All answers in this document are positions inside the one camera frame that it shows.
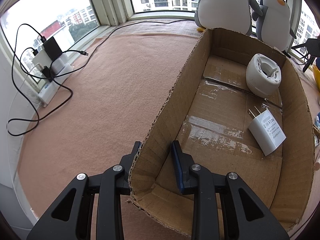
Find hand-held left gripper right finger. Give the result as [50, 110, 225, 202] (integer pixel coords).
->
[171, 140, 290, 240]

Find white round plug adapter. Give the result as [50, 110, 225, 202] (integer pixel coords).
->
[51, 52, 70, 75]

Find black power brick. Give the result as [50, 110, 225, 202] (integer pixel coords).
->
[41, 36, 63, 61]

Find dark-headed penguin plush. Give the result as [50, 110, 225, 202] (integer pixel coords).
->
[252, 0, 297, 53]

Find white plug charger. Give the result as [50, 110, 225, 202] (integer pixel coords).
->
[247, 106, 287, 157]

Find black tripod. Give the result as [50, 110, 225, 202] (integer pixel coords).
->
[291, 38, 320, 73]

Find brown cardboard box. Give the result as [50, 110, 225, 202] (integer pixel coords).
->
[128, 27, 316, 238]

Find white cable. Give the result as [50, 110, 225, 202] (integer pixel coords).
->
[15, 64, 43, 108]

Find white power strip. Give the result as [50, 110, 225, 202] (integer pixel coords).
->
[37, 64, 75, 107]

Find long black cable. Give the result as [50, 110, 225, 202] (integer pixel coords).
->
[49, 19, 198, 80]

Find looped black cable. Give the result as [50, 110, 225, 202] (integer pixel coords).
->
[7, 24, 73, 137]

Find small black plug adapter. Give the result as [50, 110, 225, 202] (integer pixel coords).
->
[41, 66, 53, 82]

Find black cable with connector tip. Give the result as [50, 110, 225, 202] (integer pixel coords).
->
[51, 49, 90, 62]

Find white window frame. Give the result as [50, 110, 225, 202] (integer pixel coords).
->
[0, 0, 320, 95]

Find light grey penguin plush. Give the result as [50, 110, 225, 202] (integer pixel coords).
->
[189, 0, 263, 36]

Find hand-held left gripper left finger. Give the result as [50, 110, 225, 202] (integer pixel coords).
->
[26, 141, 143, 240]

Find yellow dish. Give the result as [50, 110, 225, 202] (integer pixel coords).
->
[313, 64, 320, 92]

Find pink felt mat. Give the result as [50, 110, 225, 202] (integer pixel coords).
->
[17, 20, 320, 240]

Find white round device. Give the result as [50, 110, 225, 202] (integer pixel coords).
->
[245, 53, 282, 96]

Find white flat power adapter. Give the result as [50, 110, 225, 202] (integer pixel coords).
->
[32, 50, 53, 67]

